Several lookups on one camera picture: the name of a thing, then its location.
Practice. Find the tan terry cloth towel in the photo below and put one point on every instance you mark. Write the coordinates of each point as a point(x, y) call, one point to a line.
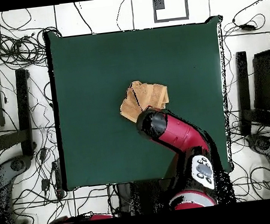
point(142, 94)

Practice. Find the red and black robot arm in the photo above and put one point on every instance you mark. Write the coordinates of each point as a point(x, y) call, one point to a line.
point(176, 131)

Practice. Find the dark green table cloth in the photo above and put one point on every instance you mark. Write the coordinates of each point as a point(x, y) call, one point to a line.
point(86, 86)

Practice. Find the black power strip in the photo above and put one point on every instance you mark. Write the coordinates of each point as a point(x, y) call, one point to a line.
point(57, 176)

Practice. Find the small black adapter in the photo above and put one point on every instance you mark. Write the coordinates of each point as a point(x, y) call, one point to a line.
point(45, 184)

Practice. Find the grey wheeled floor base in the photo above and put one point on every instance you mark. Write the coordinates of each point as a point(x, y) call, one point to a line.
point(263, 144)
point(17, 164)

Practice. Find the black power adapter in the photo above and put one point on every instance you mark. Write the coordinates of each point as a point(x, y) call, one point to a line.
point(247, 27)

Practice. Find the black stand frame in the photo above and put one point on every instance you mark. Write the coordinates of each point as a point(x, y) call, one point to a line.
point(242, 80)
point(23, 105)

